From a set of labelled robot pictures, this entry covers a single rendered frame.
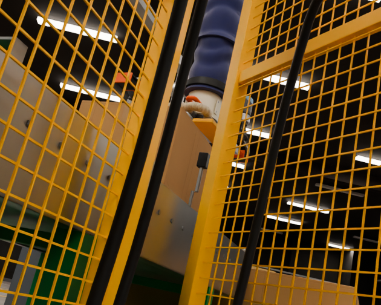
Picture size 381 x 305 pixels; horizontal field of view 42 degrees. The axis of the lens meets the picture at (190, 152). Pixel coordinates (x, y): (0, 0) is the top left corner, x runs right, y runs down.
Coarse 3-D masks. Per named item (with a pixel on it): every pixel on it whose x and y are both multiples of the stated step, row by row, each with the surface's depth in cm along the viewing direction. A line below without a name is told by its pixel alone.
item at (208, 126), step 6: (192, 120) 223; (198, 120) 222; (204, 120) 221; (210, 120) 219; (198, 126) 227; (204, 126) 225; (210, 126) 224; (216, 126) 223; (204, 132) 232; (210, 132) 230; (210, 138) 238
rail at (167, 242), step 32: (0, 64) 70; (0, 96) 71; (32, 96) 77; (0, 128) 71; (32, 128) 78; (64, 128) 85; (0, 160) 72; (32, 160) 78; (96, 160) 96; (0, 192) 73; (32, 192) 79; (96, 192) 97; (160, 192) 124; (64, 224) 88; (96, 224) 98; (160, 224) 126; (192, 224) 147; (160, 256) 128; (224, 256) 180; (224, 288) 185
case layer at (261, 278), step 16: (272, 272) 209; (144, 288) 224; (256, 288) 209; (272, 288) 207; (288, 288) 205; (320, 288) 201; (336, 288) 199; (352, 288) 197; (128, 304) 224; (144, 304) 222; (160, 304) 219; (176, 304) 217; (224, 304) 210; (256, 304) 206; (352, 304) 195
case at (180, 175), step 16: (80, 112) 180; (96, 112) 178; (112, 112) 176; (128, 112) 174; (176, 128) 165; (192, 128) 178; (176, 144) 166; (192, 144) 180; (208, 144) 196; (176, 160) 167; (192, 160) 181; (176, 176) 168; (192, 176) 183; (176, 192) 170
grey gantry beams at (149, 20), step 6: (132, 0) 498; (138, 0) 497; (138, 6) 506; (144, 6) 508; (150, 6) 520; (138, 12) 516; (144, 12) 514; (150, 12) 522; (150, 18) 523; (150, 24) 534; (150, 30) 546; (180, 60) 605
